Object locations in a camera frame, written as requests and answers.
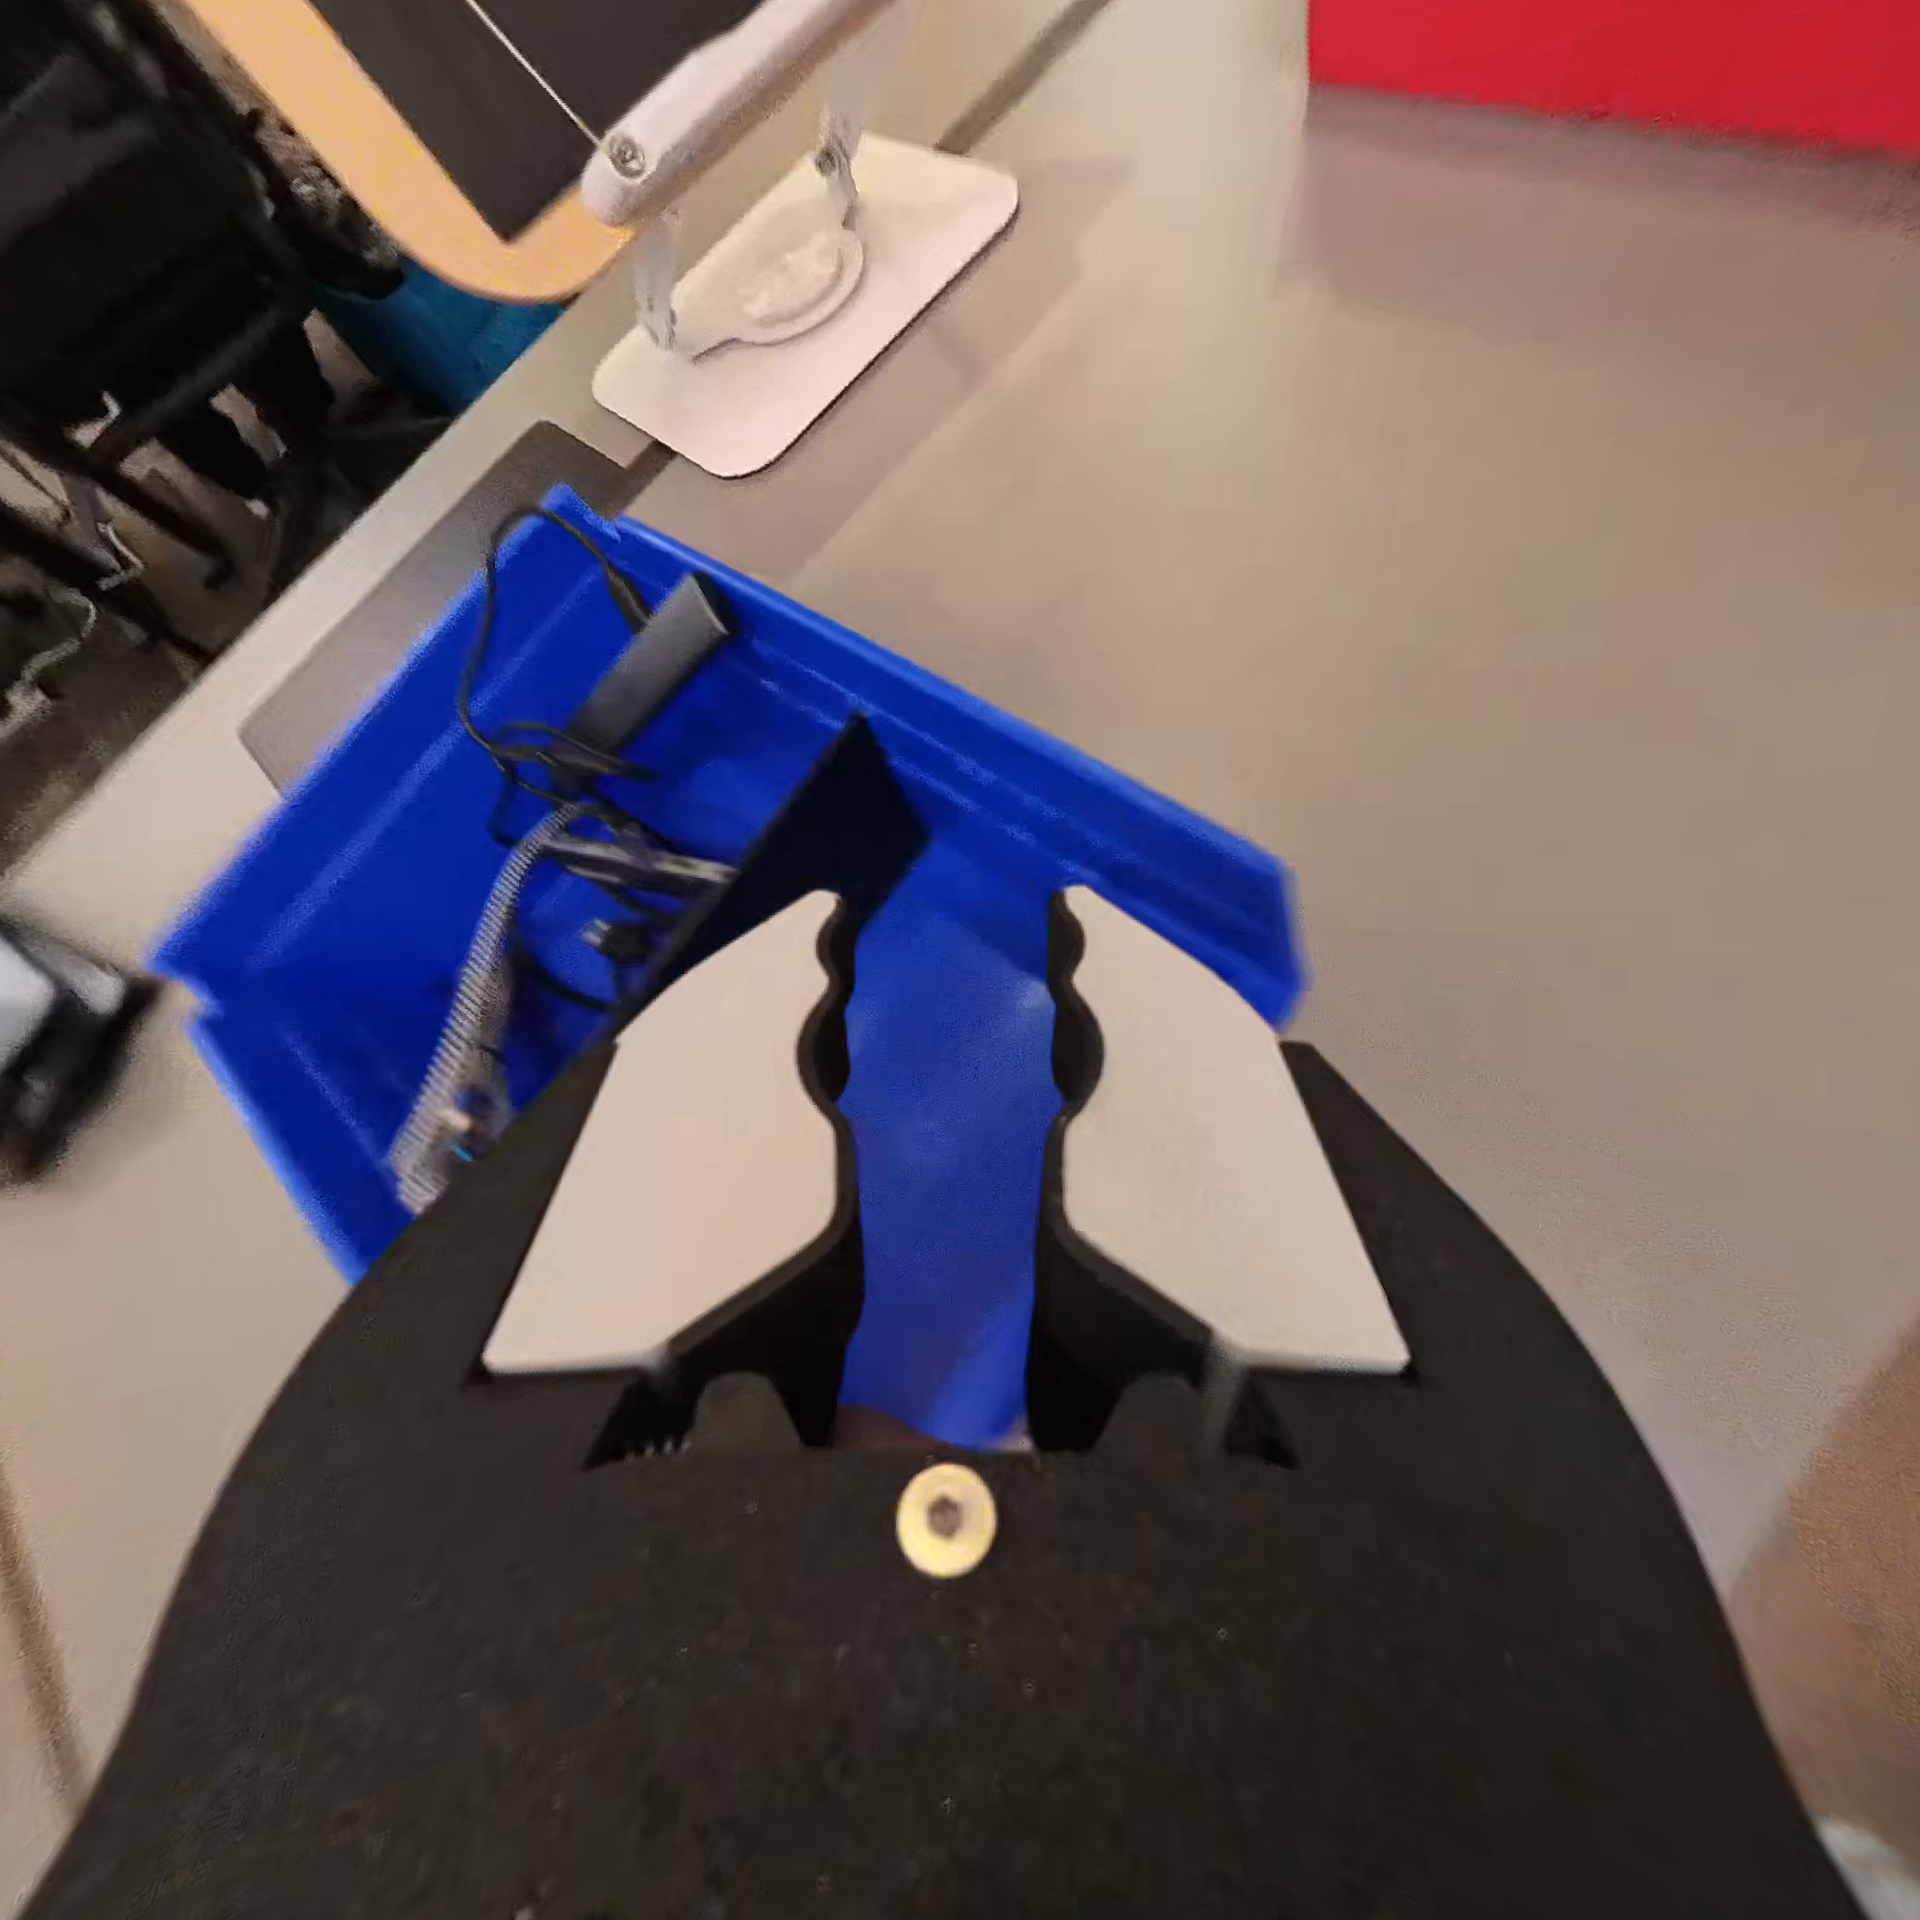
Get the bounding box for red storage bin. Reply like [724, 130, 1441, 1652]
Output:
[1304, 0, 1920, 154]

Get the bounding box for grey white braided cable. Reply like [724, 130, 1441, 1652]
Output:
[386, 802, 600, 1215]

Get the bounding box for white folding stand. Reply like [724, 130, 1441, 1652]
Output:
[576, 0, 1022, 483]

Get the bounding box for black cable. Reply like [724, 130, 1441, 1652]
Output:
[510, 808, 728, 1007]

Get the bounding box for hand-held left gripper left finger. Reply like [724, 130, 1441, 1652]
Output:
[480, 892, 866, 1384]

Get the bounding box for grey USB hub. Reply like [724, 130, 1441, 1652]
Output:
[457, 509, 736, 782]

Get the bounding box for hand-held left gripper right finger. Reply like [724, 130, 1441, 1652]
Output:
[1030, 887, 1414, 1392]

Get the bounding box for grey desk cable flap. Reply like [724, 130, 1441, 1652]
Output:
[239, 422, 633, 797]

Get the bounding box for grey desk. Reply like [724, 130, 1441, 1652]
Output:
[0, 0, 1920, 1832]

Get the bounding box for blue storage bin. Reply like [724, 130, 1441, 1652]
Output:
[146, 479, 1308, 1456]

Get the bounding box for blue bag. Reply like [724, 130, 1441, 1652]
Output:
[322, 255, 565, 414]

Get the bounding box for black office chair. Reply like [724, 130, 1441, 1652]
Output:
[0, 0, 348, 600]

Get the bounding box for black bin divider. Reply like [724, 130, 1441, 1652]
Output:
[614, 718, 933, 1052]

